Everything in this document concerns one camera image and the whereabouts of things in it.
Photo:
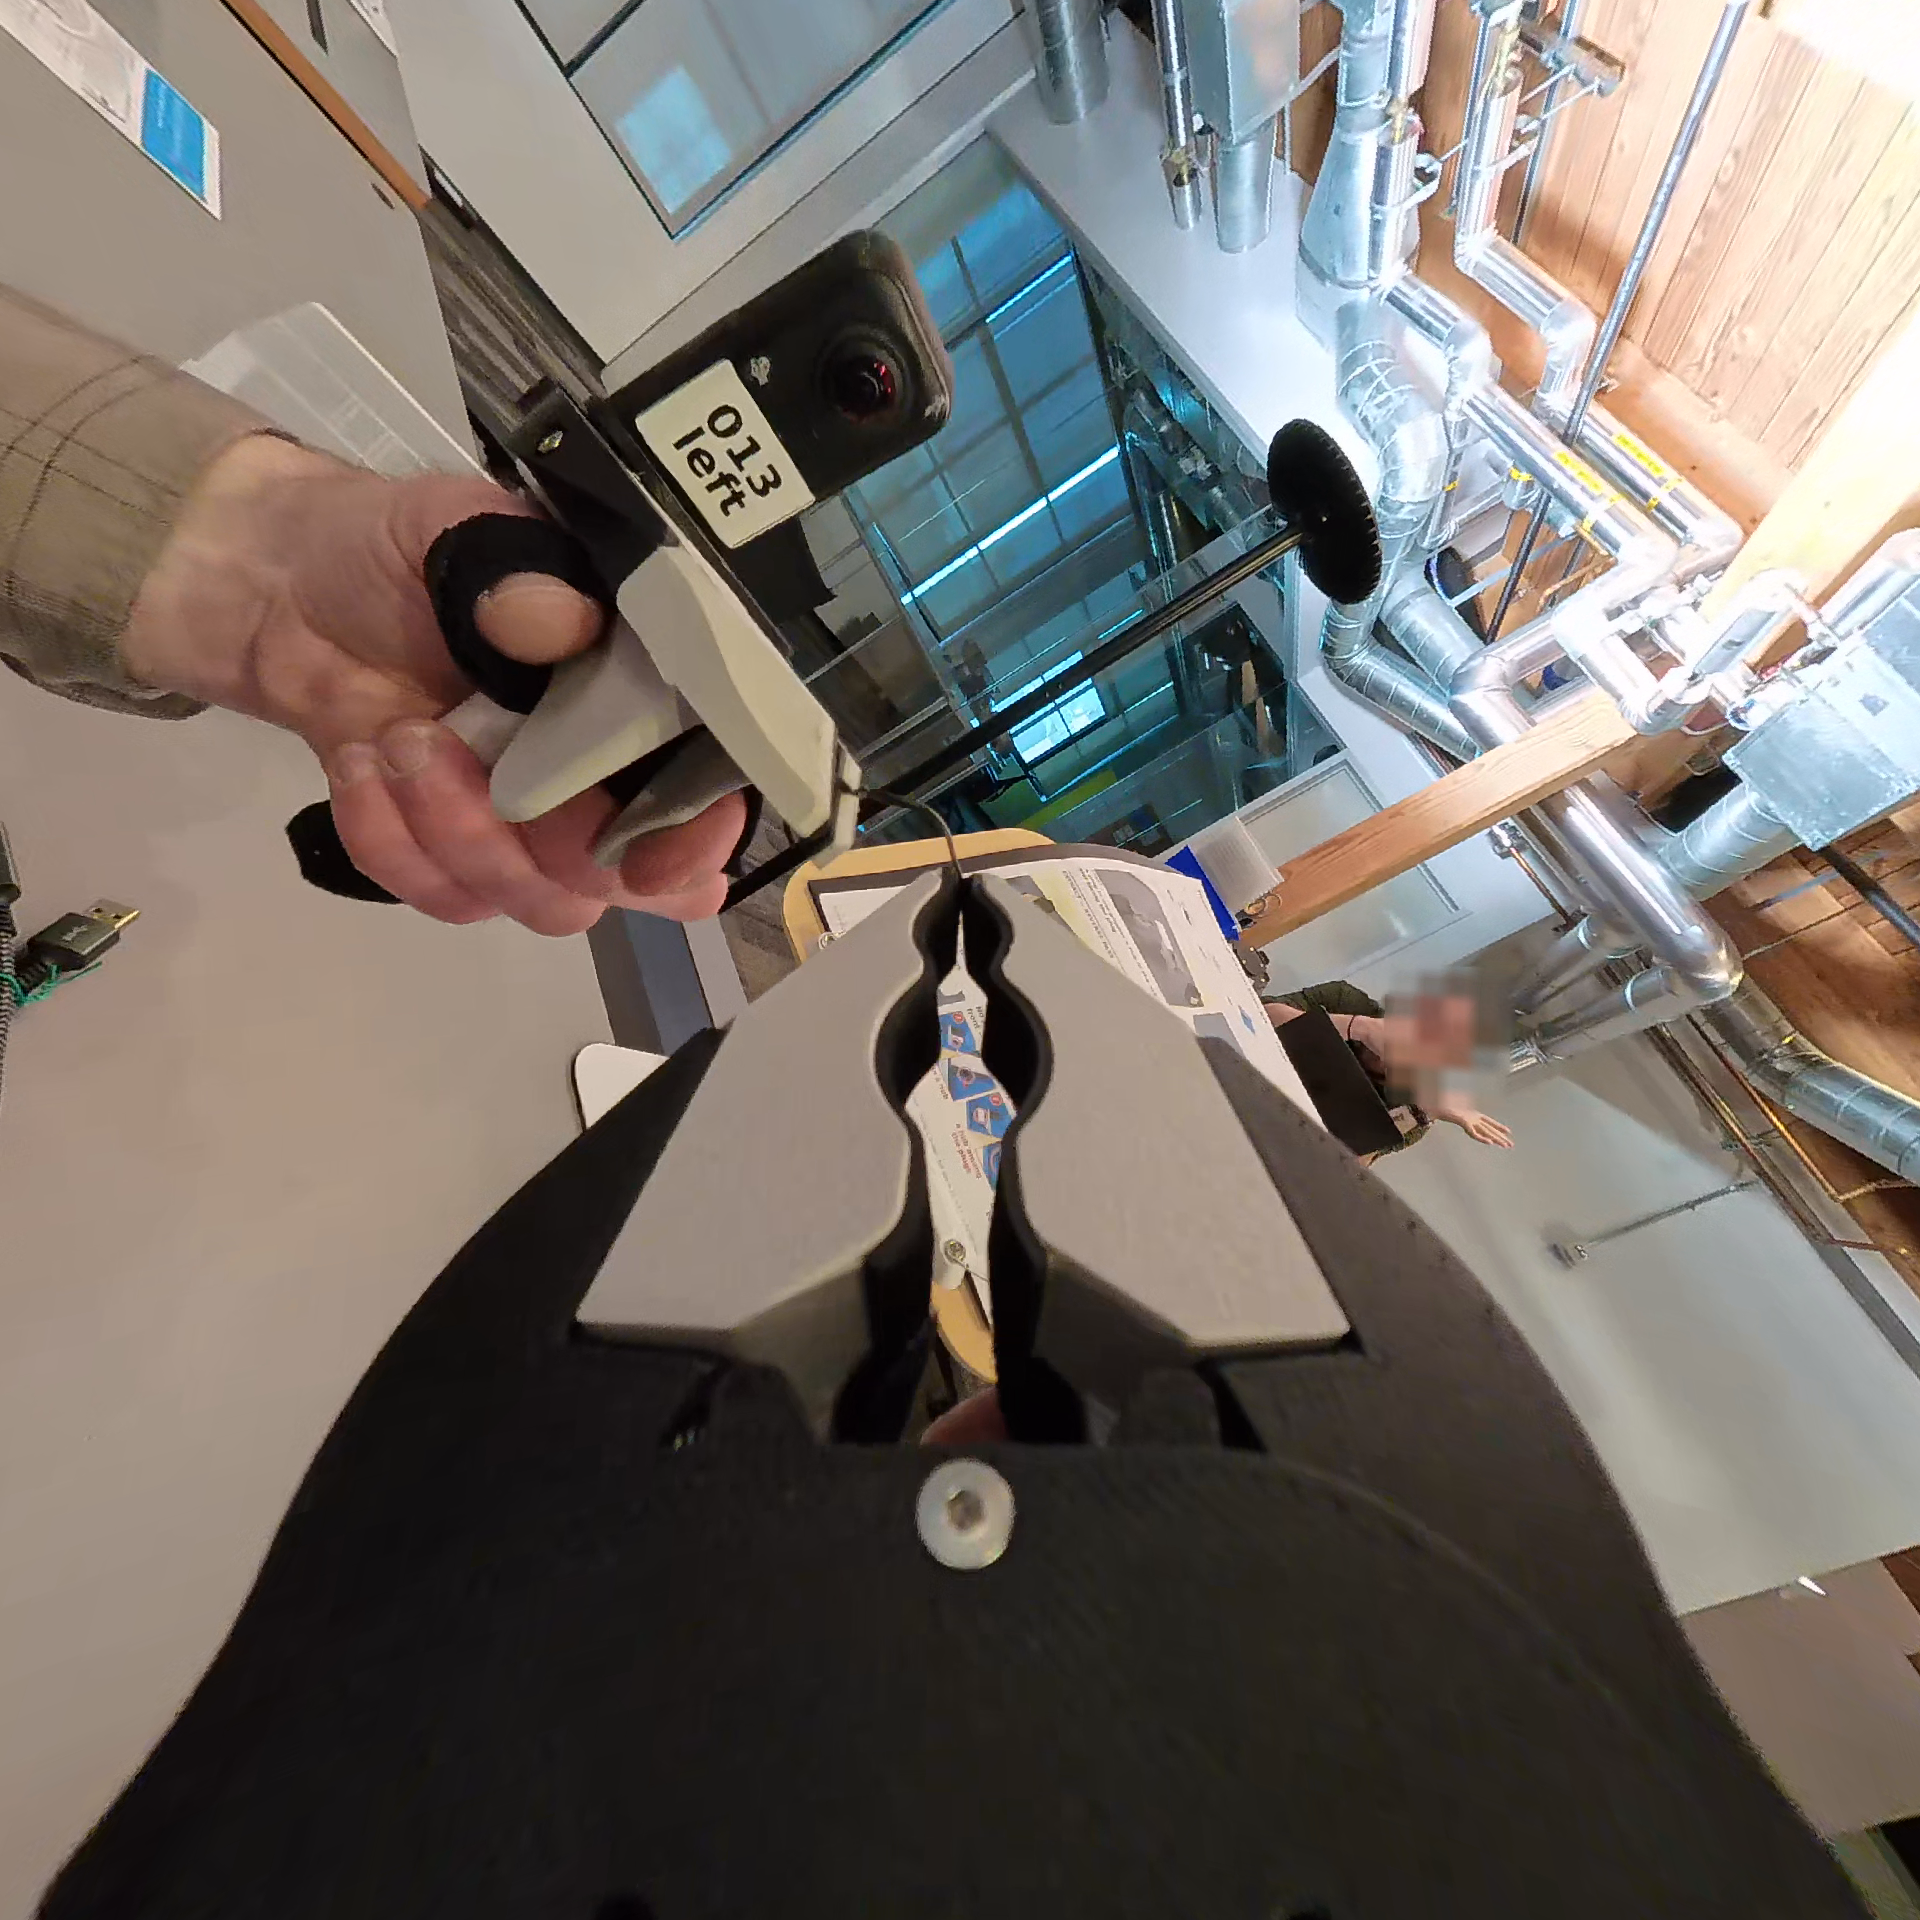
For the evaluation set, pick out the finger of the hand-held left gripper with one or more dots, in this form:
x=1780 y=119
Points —
x=751 y=677

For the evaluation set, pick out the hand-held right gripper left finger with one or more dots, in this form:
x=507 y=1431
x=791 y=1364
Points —
x=751 y=1186

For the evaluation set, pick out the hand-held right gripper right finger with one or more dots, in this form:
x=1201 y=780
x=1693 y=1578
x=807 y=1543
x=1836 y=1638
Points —
x=1186 y=1186

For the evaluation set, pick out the person's left hand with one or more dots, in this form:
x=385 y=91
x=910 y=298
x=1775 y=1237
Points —
x=287 y=602

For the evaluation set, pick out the instruction sheet wooden board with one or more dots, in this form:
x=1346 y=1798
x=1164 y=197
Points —
x=1156 y=931

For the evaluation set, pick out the black pole with round disc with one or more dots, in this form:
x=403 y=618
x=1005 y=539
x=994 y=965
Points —
x=1321 y=510

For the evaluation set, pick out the silver ventilation ducts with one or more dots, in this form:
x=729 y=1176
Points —
x=1441 y=481

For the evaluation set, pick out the wooden post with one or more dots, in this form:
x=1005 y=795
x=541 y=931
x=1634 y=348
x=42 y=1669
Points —
x=1441 y=825

